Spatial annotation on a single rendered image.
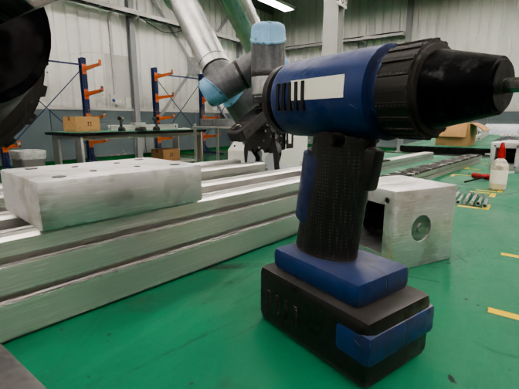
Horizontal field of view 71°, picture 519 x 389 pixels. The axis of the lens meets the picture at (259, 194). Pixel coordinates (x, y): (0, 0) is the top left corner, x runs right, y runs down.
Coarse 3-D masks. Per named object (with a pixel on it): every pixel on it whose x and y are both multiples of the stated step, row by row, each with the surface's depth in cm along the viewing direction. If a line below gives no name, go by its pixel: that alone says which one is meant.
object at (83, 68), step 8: (72, 64) 732; (80, 64) 743; (96, 64) 713; (80, 72) 752; (80, 80) 754; (64, 88) 723; (80, 88) 756; (56, 96) 713; (88, 96) 759; (48, 104) 703; (88, 104) 762; (88, 112) 764; (104, 112) 730; (16, 144) 613; (88, 144) 783; (0, 152) 655; (88, 152) 785; (8, 160) 657; (88, 160) 787; (96, 160) 775; (8, 168) 654
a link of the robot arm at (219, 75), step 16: (176, 0) 96; (192, 0) 95; (176, 16) 97; (192, 16) 93; (192, 32) 92; (208, 32) 92; (192, 48) 93; (208, 48) 90; (208, 64) 89; (224, 64) 89; (208, 80) 88; (224, 80) 87; (240, 80) 87; (208, 96) 88; (224, 96) 89
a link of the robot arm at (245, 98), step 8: (240, 96) 123; (248, 96) 124; (224, 104) 128; (232, 104) 125; (240, 104) 125; (248, 104) 126; (256, 104) 127; (232, 112) 128; (240, 112) 127; (248, 112) 128
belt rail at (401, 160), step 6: (402, 156) 144; (408, 156) 144; (414, 156) 146; (420, 156) 151; (426, 156) 158; (432, 156) 162; (384, 162) 126; (390, 162) 130; (396, 162) 135; (402, 162) 140; (408, 162) 142; (414, 162) 147; (384, 168) 127
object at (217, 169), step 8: (224, 160) 80; (232, 160) 80; (208, 168) 66; (216, 168) 67; (224, 168) 68; (232, 168) 70; (240, 168) 71; (248, 168) 73; (256, 168) 75; (264, 168) 76; (208, 176) 65; (216, 176) 67; (224, 176) 70; (232, 176) 71; (0, 184) 50; (0, 192) 44; (0, 200) 43; (0, 208) 44
